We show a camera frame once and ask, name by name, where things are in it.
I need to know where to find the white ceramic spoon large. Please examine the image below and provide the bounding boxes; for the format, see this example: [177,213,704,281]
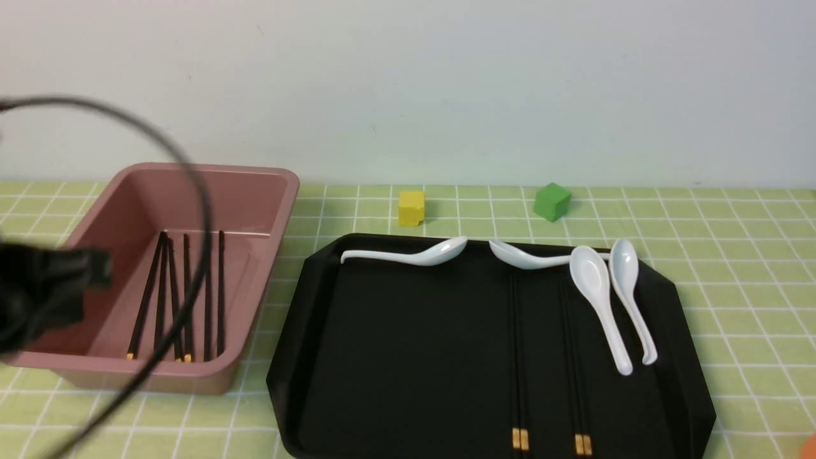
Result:
[569,246,633,375]

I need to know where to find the green wooden cube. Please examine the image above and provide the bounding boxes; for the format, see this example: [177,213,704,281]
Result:
[533,182,572,222]

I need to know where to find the yellow wooden cube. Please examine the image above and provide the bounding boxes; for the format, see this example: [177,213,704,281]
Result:
[397,191,426,227]

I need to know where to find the white ceramic spoon far right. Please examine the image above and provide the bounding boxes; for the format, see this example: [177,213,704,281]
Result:
[608,238,658,365]

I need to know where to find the white ceramic spoon far left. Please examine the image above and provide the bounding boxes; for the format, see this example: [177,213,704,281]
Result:
[339,237,469,267]

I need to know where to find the black chopstick gold tip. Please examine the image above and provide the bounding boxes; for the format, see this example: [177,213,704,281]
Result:
[166,236,184,362]
[126,231,166,360]
[182,233,194,363]
[154,231,167,351]

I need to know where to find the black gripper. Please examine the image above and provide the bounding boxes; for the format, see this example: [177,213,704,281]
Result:
[1,242,113,356]

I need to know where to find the orange object at corner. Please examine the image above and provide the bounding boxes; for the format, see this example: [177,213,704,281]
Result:
[798,435,816,459]

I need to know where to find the black octagonal tray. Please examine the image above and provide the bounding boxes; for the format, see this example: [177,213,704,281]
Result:
[267,233,717,458]

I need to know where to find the pink rectangular plastic bin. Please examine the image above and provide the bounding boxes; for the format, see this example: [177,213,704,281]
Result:
[8,163,299,395]

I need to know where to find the black chopstick gold band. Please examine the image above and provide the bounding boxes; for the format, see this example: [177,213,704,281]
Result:
[565,281,594,458]
[514,273,530,458]
[558,279,587,458]
[508,273,524,458]

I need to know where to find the black cable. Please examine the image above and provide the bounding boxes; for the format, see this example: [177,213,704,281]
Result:
[0,96,213,459]

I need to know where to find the white ceramic spoon centre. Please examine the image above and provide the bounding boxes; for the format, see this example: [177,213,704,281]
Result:
[488,239,571,270]

